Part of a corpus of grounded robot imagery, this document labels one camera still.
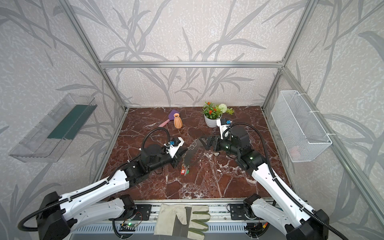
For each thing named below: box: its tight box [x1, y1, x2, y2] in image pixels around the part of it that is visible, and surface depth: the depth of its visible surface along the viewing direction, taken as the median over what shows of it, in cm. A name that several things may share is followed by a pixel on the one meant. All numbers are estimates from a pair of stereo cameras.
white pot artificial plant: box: [202, 101, 235, 128], surface depth 101 cm
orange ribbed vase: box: [173, 112, 183, 129], surface depth 104 cm
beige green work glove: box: [154, 203, 211, 240], surface depth 72 cm
